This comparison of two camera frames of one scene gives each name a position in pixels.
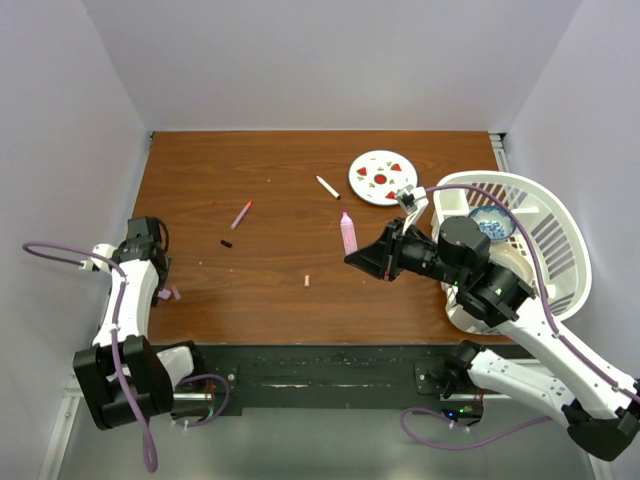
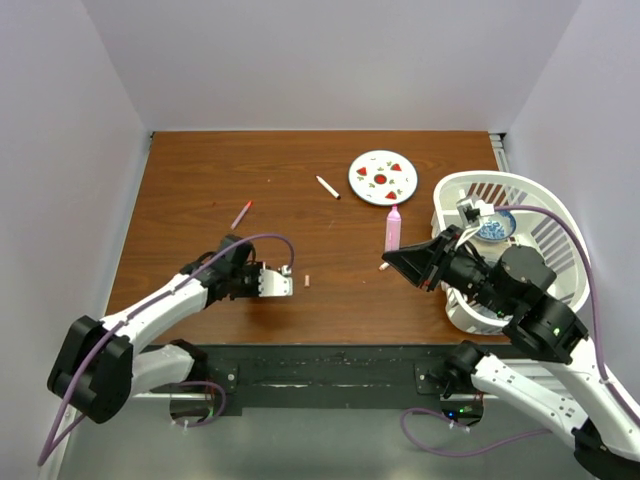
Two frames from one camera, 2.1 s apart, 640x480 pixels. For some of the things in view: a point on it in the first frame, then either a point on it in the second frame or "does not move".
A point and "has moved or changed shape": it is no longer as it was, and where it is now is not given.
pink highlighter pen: [346, 228] has moved or changed shape
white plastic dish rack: [558, 237] does not move
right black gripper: [382, 259] to [417, 261]
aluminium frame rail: [496, 139] does not move
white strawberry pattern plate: [376, 176] does not move
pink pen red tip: [235, 223] does not move
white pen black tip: [328, 187] does not move
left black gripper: [156, 289] to [255, 269]
